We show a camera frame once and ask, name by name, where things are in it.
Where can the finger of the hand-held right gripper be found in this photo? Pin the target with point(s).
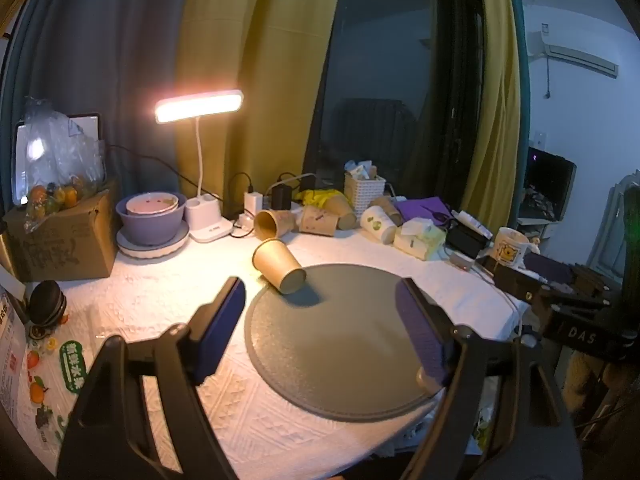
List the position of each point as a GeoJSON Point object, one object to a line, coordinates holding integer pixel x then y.
{"type": "Point", "coordinates": [552, 270]}
{"type": "Point", "coordinates": [517, 285]}

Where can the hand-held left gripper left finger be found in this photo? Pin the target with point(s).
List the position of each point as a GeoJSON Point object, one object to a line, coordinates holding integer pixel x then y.
{"type": "Point", "coordinates": [222, 327]}

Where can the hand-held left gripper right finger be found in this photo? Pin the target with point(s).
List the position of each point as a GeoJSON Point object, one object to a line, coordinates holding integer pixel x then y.
{"type": "Point", "coordinates": [420, 332]}

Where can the brown paper cup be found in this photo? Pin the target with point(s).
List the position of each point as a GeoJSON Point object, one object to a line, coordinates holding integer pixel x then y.
{"type": "Point", "coordinates": [277, 266]}
{"type": "Point", "coordinates": [320, 221]}
{"type": "Point", "coordinates": [274, 222]}
{"type": "Point", "coordinates": [389, 207]}
{"type": "Point", "coordinates": [344, 212]}

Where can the white green printed paper cup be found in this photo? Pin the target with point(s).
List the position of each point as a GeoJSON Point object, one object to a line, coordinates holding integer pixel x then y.
{"type": "Point", "coordinates": [378, 224]}

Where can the white bear print mug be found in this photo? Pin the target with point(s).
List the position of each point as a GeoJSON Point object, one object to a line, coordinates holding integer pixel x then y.
{"type": "Point", "coordinates": [510, 249]}

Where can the black small box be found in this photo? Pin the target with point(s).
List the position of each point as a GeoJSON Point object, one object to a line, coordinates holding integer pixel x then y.
{"type": "Point", "coordinates": [465, 241]}

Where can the white tube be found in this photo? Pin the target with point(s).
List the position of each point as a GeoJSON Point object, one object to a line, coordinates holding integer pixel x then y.
{"type": "Point", "coordinates": [475, 222]}

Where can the white tablecloth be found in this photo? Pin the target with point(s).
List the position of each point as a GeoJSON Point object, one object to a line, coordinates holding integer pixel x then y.
{"type": "Point", "coordinates": [150, 305]}

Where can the grey round mat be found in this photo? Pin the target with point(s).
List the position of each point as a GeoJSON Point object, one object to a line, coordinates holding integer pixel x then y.
{"type": "Point", "coordinates": [340, 340]}

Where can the dark monitor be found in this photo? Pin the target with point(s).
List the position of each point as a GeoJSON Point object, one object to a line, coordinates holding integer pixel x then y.
{"type": "Point", "coordinates": [547, 185]}

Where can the yellow tissue pack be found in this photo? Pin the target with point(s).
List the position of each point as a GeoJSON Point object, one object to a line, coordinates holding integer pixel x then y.
{"type": "Point", "coordinates": [420, 240]}

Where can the white plate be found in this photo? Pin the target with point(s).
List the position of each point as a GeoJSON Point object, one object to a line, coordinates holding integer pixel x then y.
{"type": "Point", "coordinates": [150, 252]}

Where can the purple cloth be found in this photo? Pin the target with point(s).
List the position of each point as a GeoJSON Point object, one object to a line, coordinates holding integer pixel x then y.
{"type": "Point", "coordinates": [425, 207]}

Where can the purple bowl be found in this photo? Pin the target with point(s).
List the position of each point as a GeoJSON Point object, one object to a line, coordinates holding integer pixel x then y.
{"type": "Point", "coordinates": [150, 227]}

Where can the white charger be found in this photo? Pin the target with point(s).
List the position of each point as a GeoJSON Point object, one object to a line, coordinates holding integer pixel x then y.
{"type": "Point", "coordinates": [253, 202]}

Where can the small pink bowl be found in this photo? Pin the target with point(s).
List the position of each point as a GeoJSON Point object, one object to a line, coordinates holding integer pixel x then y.
{"type": "Point", "coordinates": [152, 205]}

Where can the black power adapter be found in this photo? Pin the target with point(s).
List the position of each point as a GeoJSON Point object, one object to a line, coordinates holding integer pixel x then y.
{"type": "Point", "coordinates": [281, 197]}

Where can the white woven basket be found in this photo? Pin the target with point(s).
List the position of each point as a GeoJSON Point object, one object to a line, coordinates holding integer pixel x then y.
{"type": "Point", "coordinates": [365, 192]}

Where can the yellow rubber gloves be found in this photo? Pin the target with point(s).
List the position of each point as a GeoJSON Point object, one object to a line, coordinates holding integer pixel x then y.
{"type": "Point", "coordinates": [317, 196]}

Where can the yellow curtain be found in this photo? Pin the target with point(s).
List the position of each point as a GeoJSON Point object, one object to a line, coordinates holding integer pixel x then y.
{"type": "Point", "coordinates": [240, 50]}
{"type": "Point", "coordinates": [497, 110]}

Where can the cardboard box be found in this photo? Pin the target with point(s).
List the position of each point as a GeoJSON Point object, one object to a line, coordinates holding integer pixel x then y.
{"type": "Point", "coordinates": [65, 250]}

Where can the black round case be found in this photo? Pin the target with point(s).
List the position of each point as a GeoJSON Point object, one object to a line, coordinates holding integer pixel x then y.
{"type": "Point", "coordinates": [46, 305]}

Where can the printed fruit plastic bag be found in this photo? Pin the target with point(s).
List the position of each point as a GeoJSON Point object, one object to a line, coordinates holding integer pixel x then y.
{"type": "Point", "coordinates": [45, 380]}

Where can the white air conditioner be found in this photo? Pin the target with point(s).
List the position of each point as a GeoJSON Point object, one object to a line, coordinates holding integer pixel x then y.
{"type": "Point", "coordinates": [580, 57]}

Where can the white desk lamp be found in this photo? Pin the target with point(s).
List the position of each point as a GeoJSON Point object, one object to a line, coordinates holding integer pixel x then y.
{"type": "Point", "coordinates": [200, 105]}

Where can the glass sliding door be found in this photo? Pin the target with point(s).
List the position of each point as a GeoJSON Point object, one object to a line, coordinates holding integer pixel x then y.
{"type": "Point", "coordinates": [400, 85]}

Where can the clear plastic bag of fruit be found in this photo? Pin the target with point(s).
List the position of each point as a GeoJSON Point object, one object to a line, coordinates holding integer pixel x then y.
{"type": "Point", "coordinates": [60, 160]}

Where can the dark teal curtain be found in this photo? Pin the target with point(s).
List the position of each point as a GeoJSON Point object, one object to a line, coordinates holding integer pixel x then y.
{"type": "Point", "coordinates": [90, 60]}

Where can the white wall socket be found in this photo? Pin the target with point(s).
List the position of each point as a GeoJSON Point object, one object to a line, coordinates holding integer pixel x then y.
{"type": "Point", "coordinates": [540, 138]}

